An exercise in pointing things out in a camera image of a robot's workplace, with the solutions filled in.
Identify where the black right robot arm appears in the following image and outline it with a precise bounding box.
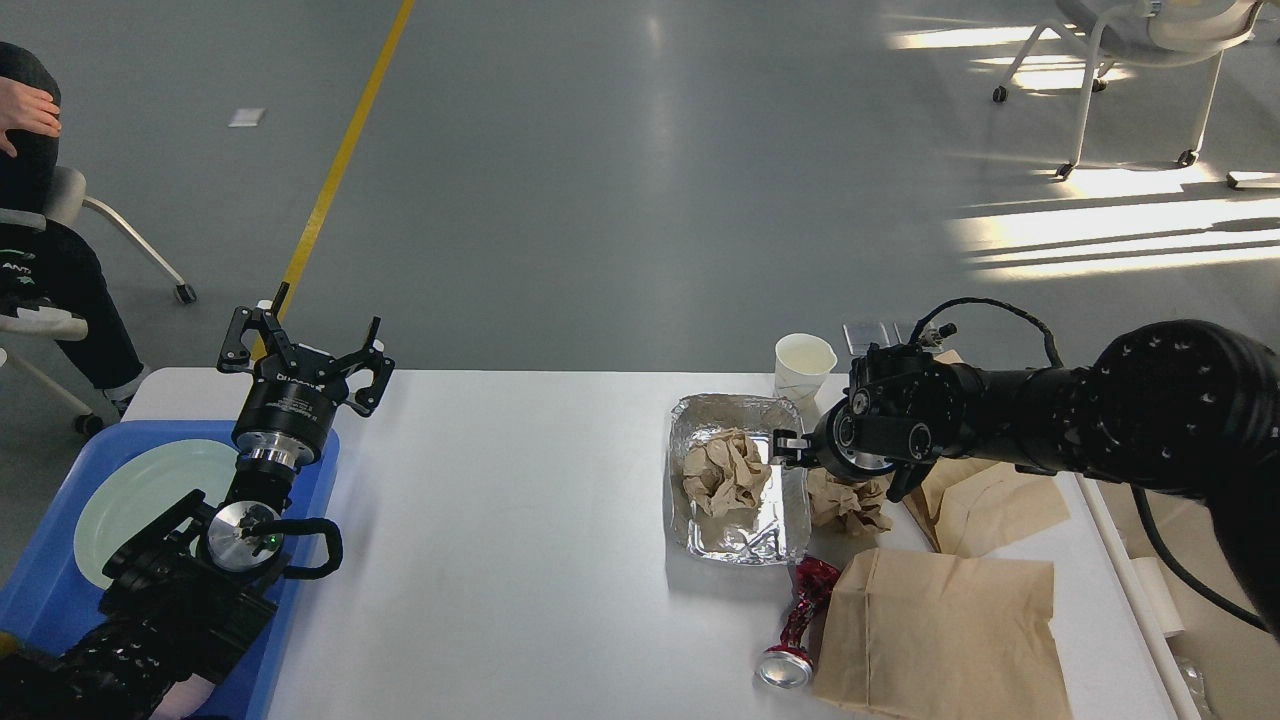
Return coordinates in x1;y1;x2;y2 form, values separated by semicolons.
771;302;1279;635

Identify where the rear brown paper bag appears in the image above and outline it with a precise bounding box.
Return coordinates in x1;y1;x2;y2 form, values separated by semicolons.
900;350;1071;559

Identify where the seated person in black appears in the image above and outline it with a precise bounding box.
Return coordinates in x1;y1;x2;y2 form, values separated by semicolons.
1;42;150;415

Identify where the person's left hand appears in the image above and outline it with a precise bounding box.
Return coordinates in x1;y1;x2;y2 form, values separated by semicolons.
1;77;61;158

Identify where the crushed red can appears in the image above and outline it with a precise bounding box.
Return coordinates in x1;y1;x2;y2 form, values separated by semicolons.
755;555;841;691

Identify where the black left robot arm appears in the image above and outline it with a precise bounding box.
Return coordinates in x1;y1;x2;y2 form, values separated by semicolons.
3;283;396;719

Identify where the brown paper bag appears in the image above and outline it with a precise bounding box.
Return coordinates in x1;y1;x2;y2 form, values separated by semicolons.
813;548;1073;719
900;350;1071;559

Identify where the grey office chair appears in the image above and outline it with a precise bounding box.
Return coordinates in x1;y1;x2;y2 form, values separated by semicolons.
0;167;198;437

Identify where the white paper cup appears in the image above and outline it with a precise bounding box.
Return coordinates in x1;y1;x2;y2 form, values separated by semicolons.
774;333;838;404
1130;557;1187;638

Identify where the front brown paper bag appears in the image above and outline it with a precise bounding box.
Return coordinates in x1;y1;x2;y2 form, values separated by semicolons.
813;548;1073;719

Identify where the crumpled brown paper in tray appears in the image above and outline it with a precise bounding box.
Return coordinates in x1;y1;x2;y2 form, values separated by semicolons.
681;428;772;518

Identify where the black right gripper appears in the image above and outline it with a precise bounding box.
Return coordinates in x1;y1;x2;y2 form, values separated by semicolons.
771;405;896;483

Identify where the pink mug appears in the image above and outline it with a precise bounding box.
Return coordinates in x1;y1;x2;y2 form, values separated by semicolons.
148;675;218;720

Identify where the metal floor socket plate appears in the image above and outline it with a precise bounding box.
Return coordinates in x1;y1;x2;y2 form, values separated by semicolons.
844;322;945;357

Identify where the aluminium foil tray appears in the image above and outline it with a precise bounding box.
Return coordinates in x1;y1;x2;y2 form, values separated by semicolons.
666;395;812;566

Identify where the light green plate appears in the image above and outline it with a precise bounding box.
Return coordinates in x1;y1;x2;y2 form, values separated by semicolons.
72;439;238;591

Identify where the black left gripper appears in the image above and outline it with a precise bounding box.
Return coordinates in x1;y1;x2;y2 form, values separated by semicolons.
218;281;396;468

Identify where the brown paper ball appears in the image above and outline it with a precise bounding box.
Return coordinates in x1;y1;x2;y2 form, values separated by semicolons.
805;468;893;537

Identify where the blue plastic tray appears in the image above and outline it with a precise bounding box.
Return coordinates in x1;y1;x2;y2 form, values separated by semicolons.
1;420;303;719

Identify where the white office chair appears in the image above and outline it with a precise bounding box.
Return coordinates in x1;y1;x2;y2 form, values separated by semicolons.
992;1;1263;181

